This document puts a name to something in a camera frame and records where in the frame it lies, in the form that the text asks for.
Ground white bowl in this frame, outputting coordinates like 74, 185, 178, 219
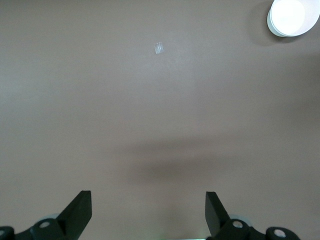
266, 0, 320, 38

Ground small clear tape piece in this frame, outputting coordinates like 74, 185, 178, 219
153, 42, 165, 55

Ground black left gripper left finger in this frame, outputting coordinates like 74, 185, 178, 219
0, 190, 93, 240

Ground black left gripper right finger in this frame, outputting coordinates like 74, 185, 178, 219
205, 191, 301, 240

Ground brown table cover sheet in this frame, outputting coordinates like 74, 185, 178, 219
0, 0, 320, 240

